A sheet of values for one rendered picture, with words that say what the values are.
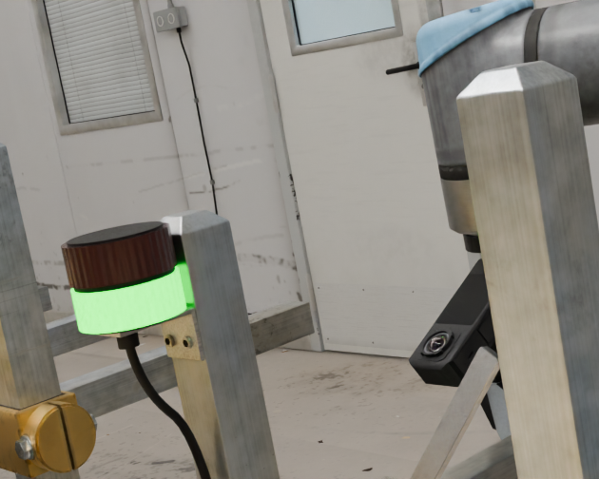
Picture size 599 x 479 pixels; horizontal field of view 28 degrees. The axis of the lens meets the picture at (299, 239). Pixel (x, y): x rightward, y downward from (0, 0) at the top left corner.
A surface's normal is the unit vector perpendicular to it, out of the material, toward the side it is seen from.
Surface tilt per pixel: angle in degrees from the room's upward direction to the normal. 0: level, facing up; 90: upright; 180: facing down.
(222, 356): 90
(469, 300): 31
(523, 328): 90
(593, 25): 53
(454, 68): 91
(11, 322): 90
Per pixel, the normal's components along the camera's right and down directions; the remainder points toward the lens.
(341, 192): -0.73, 0.24
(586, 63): -0.54, 0.18
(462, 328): -0.57, -0.71
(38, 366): 0.65, 0.00
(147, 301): 0.47, 0.05
